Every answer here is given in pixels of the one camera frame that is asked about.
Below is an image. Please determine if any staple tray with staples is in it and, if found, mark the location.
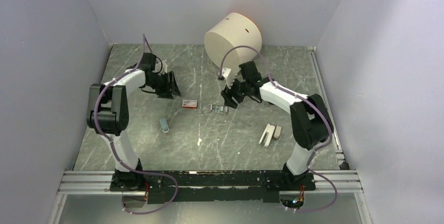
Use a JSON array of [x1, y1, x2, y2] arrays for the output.
[[210, 104, 229, 114]]

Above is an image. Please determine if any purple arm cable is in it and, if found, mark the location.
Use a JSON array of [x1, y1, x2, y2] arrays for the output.
[[217, 46, 339, 214], [93, 34, 179, 216]]

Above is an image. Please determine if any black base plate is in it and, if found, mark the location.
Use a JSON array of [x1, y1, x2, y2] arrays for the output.
[[109, 170, 316, 204]]

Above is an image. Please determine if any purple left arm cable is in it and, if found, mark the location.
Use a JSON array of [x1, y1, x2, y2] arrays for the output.
[[93, 34, 179, 216]]

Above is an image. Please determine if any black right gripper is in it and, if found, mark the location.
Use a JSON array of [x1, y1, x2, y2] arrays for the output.
[[220, 75, 249, 109]]

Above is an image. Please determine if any aluminium rail frame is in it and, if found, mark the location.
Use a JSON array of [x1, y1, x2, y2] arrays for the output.
[[58, 44, 365, 216]]

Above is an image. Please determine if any white red staple box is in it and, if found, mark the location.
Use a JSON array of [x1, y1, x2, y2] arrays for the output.
[[182, 99, 198, 109]]

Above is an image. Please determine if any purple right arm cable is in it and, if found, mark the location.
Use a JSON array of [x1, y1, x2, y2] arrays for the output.
[[217, 46, 339, 214]]

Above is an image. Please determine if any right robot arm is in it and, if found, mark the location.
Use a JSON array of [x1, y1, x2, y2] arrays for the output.
[[219, 61, 334, 189]]

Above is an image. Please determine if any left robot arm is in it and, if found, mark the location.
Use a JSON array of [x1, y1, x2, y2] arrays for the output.
[[86, 52, 181, 191]]

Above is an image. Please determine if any cream cylindrical stool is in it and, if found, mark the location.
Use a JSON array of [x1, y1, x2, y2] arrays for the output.
[[204, 13, 262, 74]]

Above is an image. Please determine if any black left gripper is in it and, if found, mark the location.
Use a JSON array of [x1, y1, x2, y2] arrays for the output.
[[147, 71, 182, 99]]

